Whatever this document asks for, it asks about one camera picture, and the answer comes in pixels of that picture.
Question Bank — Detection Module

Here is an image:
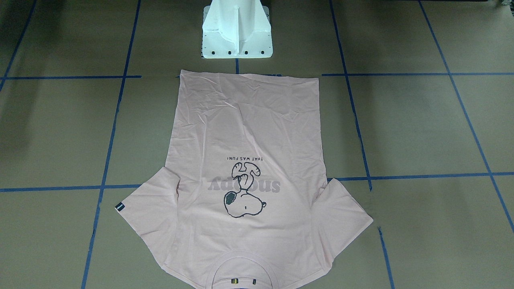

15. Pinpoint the pink Snoopy t-shirt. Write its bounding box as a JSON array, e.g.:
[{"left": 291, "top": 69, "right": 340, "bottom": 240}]
[{"left": 116, "top": 71, "right": 373, "bottom": 289}]

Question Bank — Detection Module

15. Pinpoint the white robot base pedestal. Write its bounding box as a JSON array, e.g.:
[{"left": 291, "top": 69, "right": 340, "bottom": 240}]
[{"left": 201, "top": 0, "right": 273, "bottom": 59}]

